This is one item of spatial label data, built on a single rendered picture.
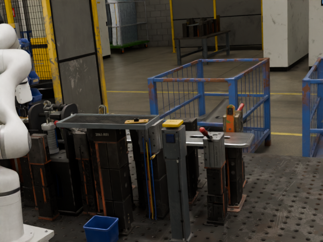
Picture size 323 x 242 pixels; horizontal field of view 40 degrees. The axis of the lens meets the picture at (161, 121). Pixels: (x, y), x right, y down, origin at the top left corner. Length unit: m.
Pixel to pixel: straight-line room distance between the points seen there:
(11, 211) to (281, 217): 1.03
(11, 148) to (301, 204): 1.19
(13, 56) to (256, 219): 1.16
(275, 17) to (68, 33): 5.43
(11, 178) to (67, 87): 3.54
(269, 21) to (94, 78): 4.99
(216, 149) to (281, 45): 7.99
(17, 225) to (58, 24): 3.58
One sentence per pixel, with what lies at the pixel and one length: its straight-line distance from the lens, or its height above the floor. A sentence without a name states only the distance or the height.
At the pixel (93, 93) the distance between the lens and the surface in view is 5.58.
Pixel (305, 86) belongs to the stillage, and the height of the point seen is 0.90.
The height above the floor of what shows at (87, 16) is 1.50.
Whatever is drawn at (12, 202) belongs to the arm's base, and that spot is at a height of 0.93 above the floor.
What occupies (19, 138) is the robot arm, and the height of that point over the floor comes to 1.16.
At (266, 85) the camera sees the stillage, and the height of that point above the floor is 0.67.
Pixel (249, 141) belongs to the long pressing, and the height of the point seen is 1.00.
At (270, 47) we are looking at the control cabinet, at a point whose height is 0.52.
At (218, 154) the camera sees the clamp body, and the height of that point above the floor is 1.00.
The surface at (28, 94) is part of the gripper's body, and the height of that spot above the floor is 1.17.
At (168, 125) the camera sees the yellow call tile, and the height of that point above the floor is 1.16.
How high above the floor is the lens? 1.56
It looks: 15 degrees down
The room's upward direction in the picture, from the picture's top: 5 degrees counter-clockwise
